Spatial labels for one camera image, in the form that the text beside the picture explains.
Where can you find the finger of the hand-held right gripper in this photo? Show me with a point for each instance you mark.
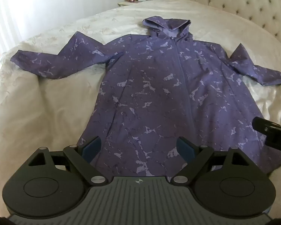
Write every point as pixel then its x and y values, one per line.
pixel 260 123

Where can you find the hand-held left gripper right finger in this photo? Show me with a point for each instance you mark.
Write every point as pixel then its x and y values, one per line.
pixel 186 148

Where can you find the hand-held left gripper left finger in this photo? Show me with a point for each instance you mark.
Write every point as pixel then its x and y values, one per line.
pixel 92 148

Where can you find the purple patterned hooded jacket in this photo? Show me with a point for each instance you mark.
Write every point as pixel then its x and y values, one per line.
pixel 154 98

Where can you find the bed with white bedspread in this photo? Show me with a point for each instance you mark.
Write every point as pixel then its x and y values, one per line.
pixel 49 110

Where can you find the cream tufted headboard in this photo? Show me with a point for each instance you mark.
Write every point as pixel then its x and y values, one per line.
pixel 248 2

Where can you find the white nightstand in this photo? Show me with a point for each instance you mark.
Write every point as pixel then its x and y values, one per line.
pixel 126 4

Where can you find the white curtain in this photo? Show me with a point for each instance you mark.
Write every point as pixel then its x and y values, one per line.
pixel 7 21

